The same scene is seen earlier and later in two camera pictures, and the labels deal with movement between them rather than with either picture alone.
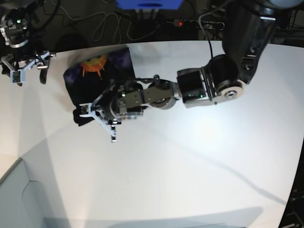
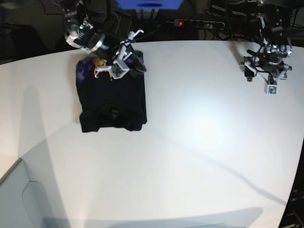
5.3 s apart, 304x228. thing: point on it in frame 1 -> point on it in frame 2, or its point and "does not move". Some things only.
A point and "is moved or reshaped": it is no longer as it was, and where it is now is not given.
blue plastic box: x=149 y=4 does not move
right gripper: x=106 y=107 -> x=271 y=71
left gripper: x=22 y=59 -> x=107 y=49
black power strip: x=199 y=23 does not move
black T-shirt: x=87 y=80 is moved or reshaped
